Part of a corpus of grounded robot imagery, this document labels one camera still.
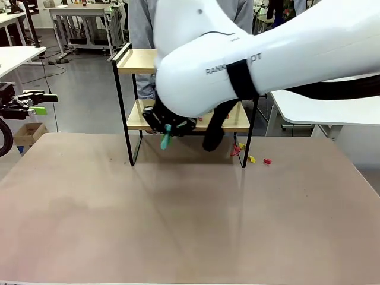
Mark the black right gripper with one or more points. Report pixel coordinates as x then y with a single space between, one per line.
167 115

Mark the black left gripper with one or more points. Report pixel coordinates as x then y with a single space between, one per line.
6 93

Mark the teal chenille duster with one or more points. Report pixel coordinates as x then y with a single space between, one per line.
165 142

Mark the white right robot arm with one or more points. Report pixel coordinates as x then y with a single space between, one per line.
267 44

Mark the cardboard box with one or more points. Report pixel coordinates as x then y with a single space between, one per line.
29 132

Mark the floor power strip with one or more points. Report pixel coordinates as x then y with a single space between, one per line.
58 61

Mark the white table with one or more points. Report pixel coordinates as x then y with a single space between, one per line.
9 19
17 56
326 110

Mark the black stand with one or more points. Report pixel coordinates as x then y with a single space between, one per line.
31 17

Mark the person in grey hoodie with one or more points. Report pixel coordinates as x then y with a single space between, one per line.
139 23

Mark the background person blue trousers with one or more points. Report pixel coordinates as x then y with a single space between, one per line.
289 9

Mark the black frame wooden shelf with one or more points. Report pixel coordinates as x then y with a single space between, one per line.
139 59

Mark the white frame desk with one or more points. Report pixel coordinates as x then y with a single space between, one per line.
77 12

